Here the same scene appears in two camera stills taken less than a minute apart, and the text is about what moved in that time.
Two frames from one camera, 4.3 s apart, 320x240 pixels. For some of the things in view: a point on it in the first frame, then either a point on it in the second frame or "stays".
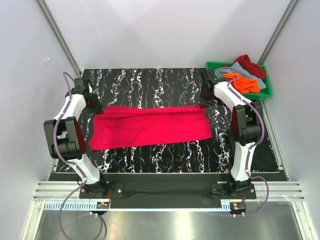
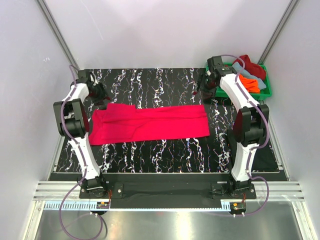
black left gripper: x=97 y=109 to x=102 y=96
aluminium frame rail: x=279 y=190 stays
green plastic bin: x=265 y=93 stays
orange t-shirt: x=242 y=84 stays
